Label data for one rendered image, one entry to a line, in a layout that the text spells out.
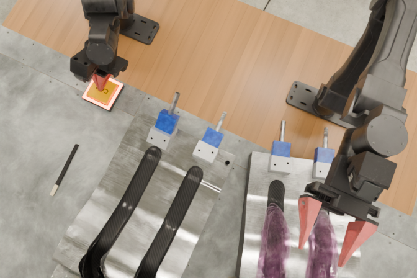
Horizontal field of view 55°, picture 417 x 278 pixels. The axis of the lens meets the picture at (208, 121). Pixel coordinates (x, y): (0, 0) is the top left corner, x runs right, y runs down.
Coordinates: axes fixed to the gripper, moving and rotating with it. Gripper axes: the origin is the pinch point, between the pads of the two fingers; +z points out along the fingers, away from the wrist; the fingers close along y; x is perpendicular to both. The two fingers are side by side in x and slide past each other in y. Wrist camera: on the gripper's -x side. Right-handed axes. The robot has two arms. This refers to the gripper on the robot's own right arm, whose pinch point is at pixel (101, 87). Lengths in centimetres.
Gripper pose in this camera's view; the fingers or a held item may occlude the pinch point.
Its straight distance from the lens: 106.3
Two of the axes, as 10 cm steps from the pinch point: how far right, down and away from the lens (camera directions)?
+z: -2.5, 7.0, 6.7
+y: 9.0, 4.2, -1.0
